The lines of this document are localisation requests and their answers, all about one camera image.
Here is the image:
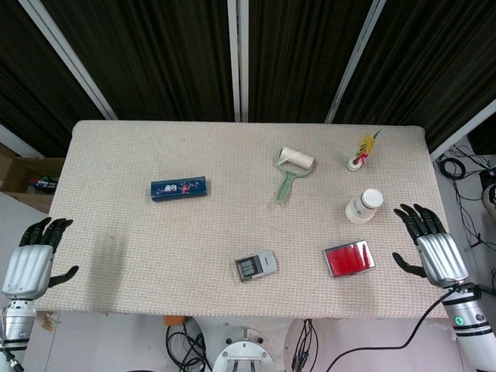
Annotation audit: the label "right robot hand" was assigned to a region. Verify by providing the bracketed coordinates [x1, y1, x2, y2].
[391, 203, 470, 288]

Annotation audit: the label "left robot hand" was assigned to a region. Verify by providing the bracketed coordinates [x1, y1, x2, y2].
[1, 216, 80, 301]

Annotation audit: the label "blue rectangular box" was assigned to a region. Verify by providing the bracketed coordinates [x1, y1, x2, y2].
[150, 176, 212, 204]

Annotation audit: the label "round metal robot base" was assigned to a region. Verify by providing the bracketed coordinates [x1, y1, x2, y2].
[212, 327, 280, 372]

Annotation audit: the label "red ink pad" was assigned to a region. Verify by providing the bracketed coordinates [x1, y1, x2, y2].
[323, 239, 377, 278]

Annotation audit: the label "white paper cup stack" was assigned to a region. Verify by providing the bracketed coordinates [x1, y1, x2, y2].
[345, 188, 384, 225]

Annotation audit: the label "brown cardboard box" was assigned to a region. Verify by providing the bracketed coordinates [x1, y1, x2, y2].
[0, 143, 66, 213]

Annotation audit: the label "black equipment box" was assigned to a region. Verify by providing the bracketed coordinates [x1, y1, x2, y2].
[467, 123, 496, 156]

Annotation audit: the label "colourful feather shuttlecock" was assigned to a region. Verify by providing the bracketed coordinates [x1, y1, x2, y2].
[346, 129, 383, 172]

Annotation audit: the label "grey date stamp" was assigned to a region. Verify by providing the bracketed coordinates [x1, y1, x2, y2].
[234, 250, 279, 284]

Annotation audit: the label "beige woven tablecloth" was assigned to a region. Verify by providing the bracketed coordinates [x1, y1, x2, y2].
[33, 119, 454, 319]

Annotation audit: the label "black pleated curtain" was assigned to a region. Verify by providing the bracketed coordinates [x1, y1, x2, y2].
[0, 0, 496, 158]

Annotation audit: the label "tangled black floor cables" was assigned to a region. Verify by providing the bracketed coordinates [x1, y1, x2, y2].
[433, 145, 496, 249]

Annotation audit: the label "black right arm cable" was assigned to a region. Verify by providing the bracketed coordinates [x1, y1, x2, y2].
[324, 284, 485, 372]

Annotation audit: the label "white frame post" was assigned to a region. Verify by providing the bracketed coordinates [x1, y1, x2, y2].
[324, 0, 388, 124]
[19, 0, 118, 120]
[227, 0, 250, 122]
[429, 98, 496, 162]

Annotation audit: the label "black hanging cable bundle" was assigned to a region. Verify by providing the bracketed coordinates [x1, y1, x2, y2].
[292, 318, 325, 372]

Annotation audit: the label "black floor cable bundle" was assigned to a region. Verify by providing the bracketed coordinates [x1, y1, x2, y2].
[165, 321, 213, 372]

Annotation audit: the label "green handled lint roller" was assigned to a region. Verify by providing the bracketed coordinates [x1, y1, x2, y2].
[274, 146, 315, 205]

